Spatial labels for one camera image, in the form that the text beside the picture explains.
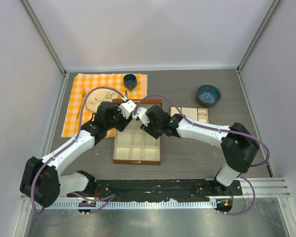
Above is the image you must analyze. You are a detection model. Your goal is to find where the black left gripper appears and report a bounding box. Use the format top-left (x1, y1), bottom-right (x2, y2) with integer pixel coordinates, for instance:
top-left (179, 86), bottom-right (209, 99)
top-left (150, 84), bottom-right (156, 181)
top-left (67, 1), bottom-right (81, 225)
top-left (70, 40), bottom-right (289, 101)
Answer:
top-left (106, 103), bottom-right (133, 132)

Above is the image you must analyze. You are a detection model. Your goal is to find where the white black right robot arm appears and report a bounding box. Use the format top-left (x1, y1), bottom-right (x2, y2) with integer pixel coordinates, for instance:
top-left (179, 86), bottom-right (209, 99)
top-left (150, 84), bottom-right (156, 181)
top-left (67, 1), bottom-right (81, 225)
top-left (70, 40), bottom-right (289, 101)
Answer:
top-left (134, 105), bottom-right (259, 195)

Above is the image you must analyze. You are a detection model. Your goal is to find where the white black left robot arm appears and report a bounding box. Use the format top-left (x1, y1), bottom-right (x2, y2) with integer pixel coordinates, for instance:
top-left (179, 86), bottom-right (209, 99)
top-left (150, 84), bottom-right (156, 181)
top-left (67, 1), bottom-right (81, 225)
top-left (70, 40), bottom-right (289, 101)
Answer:
top-left (20, 100), bottom-right (136, 208)

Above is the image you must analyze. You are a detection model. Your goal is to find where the brown open jewelry box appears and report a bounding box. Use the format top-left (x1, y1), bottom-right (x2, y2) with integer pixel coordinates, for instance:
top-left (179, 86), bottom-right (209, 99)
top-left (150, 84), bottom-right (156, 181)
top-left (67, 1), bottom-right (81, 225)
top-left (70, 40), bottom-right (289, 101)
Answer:
top-left (111, 99), bottom-right (163, 165)

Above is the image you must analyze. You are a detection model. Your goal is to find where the brown jewelry tray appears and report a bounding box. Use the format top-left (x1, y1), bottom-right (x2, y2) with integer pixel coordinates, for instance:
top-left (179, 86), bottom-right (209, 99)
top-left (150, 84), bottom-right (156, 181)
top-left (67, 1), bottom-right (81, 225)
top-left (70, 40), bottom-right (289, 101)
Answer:
top-left (179, 107), bottom-right (209, 123)

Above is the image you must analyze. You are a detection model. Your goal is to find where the beige floral ceramic plate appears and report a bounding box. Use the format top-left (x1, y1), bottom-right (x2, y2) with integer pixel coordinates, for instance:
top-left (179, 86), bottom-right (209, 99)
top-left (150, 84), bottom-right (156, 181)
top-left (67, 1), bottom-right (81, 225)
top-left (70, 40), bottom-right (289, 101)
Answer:
top-left (86, 88), bottom-right (119, 113)

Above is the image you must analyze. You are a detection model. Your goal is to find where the small dark blue cup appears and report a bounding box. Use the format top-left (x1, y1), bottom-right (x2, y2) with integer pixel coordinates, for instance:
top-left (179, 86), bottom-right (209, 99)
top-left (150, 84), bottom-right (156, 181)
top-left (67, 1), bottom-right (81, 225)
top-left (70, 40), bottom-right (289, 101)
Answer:
top-left (123, 74), bottom-right (137, 90)

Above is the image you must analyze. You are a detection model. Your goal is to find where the orange white checkered cloth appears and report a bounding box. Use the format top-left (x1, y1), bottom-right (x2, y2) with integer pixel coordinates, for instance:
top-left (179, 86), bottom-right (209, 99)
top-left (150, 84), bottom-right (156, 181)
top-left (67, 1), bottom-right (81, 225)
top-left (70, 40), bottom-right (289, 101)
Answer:
top-left (61, 73), bottom-right (148, 138)

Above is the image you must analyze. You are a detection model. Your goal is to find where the blue ceramic bowl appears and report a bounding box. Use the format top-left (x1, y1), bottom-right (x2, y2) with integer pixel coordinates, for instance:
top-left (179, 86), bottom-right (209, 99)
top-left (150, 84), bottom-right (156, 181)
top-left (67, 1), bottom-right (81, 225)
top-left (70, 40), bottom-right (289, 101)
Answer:
top-left (195, 84), bottom-right (222, 107)

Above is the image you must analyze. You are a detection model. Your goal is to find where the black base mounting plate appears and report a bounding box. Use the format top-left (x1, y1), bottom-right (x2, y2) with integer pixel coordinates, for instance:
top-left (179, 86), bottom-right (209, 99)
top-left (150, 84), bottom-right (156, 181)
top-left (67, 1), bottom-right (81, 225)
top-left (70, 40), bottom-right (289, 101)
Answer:
top-left (87, 178), bottom-right (244, 203)

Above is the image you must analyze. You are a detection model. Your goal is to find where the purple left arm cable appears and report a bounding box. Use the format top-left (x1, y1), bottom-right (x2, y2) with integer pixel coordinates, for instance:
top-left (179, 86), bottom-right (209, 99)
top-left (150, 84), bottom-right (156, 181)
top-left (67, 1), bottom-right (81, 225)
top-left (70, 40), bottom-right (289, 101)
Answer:
top-left (31, 86), bottom-right (129, 215)

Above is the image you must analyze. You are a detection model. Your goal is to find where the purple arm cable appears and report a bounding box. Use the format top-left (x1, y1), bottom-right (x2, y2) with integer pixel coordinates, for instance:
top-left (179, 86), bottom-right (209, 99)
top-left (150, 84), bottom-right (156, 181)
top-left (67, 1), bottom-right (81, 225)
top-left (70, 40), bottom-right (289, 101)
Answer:
top-left (133, 95), bottom-right (271, 215)
top-left (31, 86), bottom-right (129, 215)

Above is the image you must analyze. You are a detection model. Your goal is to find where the white slotted cable duct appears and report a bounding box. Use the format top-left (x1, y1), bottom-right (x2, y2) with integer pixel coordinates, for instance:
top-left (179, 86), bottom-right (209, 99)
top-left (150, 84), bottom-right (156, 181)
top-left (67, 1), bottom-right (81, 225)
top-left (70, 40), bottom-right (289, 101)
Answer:
top-left (47, 199), bottom-right (217, 210)

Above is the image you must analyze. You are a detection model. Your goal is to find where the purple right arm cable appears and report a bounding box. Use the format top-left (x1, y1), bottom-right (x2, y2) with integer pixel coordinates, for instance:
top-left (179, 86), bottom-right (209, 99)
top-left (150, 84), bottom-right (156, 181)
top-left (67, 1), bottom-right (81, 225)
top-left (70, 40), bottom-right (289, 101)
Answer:
top-left (133, 95), bottom-right (271, 215)

